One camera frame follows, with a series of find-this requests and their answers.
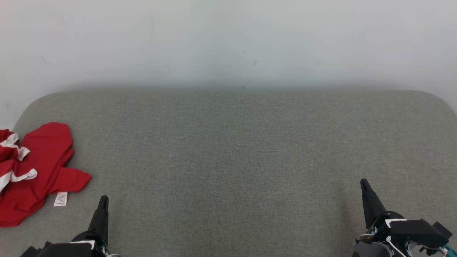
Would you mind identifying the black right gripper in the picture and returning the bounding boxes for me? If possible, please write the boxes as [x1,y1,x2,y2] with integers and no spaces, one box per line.
[353,178,407,257]

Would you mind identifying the red shorts with white stripe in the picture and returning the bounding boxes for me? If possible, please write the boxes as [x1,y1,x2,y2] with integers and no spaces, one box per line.
[0,128,38,194]

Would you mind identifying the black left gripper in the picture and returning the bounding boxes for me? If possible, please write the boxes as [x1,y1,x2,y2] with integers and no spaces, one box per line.
[71,195,110,257]

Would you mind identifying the red shirt with white sleeves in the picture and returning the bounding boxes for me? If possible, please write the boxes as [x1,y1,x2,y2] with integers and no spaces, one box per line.
[0,122,92,228]

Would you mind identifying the grey fabric sofa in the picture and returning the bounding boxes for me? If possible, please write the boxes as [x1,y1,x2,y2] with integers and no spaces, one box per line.
[0,90,457,257]

